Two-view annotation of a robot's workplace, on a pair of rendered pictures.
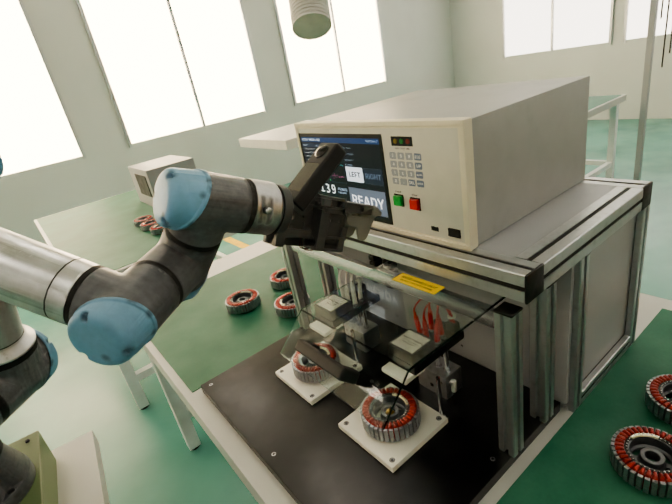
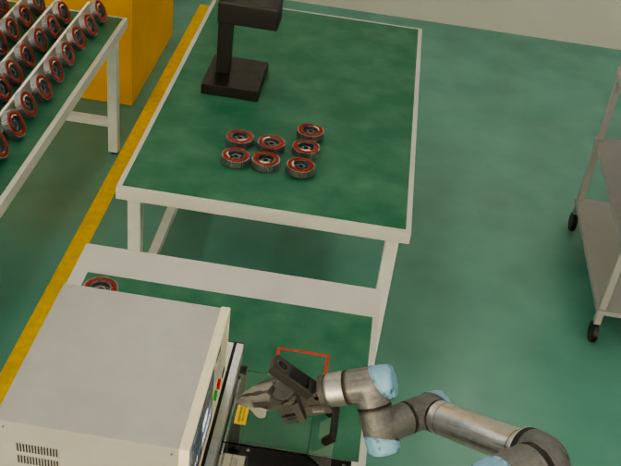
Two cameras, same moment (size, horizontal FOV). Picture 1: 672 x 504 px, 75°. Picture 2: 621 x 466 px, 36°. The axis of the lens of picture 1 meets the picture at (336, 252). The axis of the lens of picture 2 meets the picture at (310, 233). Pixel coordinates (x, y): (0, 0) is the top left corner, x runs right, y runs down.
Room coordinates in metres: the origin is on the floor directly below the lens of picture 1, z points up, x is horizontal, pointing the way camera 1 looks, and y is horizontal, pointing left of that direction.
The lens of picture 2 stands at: (1.87, 0.92, 2.78)
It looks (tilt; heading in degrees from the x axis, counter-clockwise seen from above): 36 degrees down; 217
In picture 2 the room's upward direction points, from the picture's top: 8 degrees clockwise
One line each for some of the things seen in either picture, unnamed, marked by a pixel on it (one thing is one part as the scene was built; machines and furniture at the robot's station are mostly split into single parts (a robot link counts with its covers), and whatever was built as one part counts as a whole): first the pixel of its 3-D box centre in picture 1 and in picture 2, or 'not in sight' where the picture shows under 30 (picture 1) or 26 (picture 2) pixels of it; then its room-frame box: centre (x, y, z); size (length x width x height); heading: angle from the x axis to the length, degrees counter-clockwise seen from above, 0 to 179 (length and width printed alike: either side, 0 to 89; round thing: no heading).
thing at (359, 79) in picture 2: not in sight; (286, 165); (-1.11, -1.48, 0.38); 1.85 x 1.10 x 0.75; 34
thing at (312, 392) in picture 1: (318, 370); not in sight; (0.84, 0.09, 0.78); 0.15 x 0.15 x 0.01; 34
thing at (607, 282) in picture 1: (604, 304); not in sight; (0.69, -0.49, 0.91); 0.28 x 0.03 x 0.32; 124
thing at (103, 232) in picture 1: (160, 264); not in sight; (2.81, 1.20, 0.38); 1.85 x 1.10 x 0.75; 34
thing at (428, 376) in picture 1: (439, 374); not in sight; (0.72, -0.16, 0.80); 0.07 x 0.05 x 0.06; 34
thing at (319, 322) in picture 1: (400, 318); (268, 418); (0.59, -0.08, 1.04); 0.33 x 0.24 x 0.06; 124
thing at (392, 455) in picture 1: (392, 423); not in sight; (0.64, -0.04, 0.78); 0.15 x 0.15 x 0.01; 34
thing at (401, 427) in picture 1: (390, 413); not in sight; (0.64, -0.04, 0.80); 0.11 x 0.11 x 0.04
